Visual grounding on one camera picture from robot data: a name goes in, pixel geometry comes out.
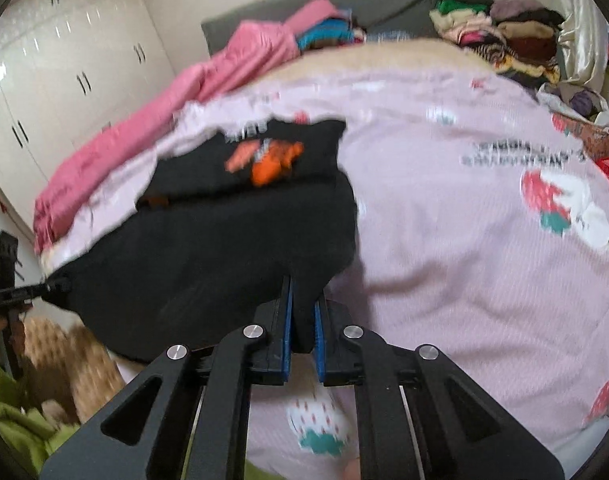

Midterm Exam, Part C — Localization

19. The black long-sleeve sweater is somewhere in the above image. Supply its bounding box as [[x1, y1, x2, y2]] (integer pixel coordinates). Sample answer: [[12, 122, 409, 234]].
[[46, 119, 356, 363]]

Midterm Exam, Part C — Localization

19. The bag with purple clothes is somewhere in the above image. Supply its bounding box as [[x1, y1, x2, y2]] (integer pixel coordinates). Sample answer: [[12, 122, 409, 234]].
[[536, 82, 609, 160]]

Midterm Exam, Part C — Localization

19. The pile of folded clothes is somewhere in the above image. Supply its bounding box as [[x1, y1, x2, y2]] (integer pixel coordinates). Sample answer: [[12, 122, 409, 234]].
[[429, 0, 563, 91]]

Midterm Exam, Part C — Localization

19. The striped folded clothes stack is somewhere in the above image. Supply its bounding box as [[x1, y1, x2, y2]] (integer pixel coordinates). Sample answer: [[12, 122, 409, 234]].
[[296, 9, 366, 52]]

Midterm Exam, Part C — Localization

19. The left hand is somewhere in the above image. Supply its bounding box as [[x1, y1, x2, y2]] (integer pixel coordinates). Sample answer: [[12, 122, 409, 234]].
[[0, 303, 31, 361]]

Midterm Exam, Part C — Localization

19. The right hand thumb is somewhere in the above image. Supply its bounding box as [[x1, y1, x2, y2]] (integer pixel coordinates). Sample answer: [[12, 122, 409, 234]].
[[342, 458, 361, 480]]

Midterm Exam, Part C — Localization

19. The brown plush toy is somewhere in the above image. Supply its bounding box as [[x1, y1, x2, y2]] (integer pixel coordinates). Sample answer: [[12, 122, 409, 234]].
[[22, 318, 126, 427]]

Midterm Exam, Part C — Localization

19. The lilac strawberry print quilt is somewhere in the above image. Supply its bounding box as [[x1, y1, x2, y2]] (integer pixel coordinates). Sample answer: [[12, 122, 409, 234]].
[[42, 70, 609, 476]]

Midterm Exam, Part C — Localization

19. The white wardrobe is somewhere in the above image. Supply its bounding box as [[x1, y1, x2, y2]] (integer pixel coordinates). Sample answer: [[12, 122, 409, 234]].
[[0, 0, 174, 226]]

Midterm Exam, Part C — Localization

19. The pink fleece blanket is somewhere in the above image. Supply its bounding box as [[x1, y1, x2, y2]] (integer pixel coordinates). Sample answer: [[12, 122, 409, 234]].
[[33, 0, 345, 255]]

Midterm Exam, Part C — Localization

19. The beige mattress sheet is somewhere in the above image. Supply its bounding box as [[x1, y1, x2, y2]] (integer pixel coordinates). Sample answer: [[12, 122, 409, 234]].
[[256, 38, 493, 84]]

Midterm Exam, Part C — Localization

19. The cream satin curtain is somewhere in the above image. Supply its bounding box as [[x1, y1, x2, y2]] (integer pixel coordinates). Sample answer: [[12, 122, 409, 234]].
[[558, 0, 609, 92]]

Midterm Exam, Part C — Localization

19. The grey quilted headboard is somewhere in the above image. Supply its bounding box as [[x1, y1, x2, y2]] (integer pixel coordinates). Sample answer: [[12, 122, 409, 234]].
[[201, 0, 438, 54]]

